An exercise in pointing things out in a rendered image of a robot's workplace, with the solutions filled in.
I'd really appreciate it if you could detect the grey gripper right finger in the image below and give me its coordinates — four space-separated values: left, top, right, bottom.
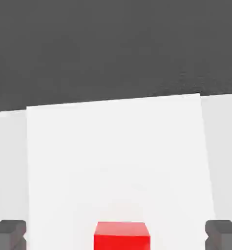
205 219 232 250

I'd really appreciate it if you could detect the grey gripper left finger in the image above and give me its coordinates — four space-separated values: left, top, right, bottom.
0 219 27 250

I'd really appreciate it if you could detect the small red cube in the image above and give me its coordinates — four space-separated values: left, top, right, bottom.
93 221 151 250

